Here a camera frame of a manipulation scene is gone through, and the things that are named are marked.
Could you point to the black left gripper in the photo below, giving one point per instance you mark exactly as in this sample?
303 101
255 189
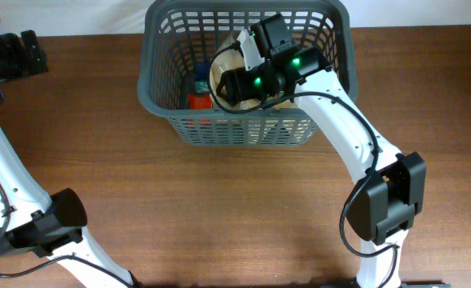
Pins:
11 46

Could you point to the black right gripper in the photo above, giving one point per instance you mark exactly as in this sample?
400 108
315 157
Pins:
240 78

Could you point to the blue food box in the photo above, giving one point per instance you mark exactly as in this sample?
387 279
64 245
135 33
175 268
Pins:
201 77

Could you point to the orange pasta packet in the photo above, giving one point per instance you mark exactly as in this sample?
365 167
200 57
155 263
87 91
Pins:
199 101

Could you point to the grey plastic basket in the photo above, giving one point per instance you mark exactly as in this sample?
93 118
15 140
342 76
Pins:
181 37

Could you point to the beige paper pouch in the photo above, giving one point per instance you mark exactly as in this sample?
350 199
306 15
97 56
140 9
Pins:
251 106

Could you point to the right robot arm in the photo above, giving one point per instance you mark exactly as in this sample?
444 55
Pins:
389 186

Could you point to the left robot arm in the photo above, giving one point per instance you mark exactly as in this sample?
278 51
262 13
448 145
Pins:
53 227

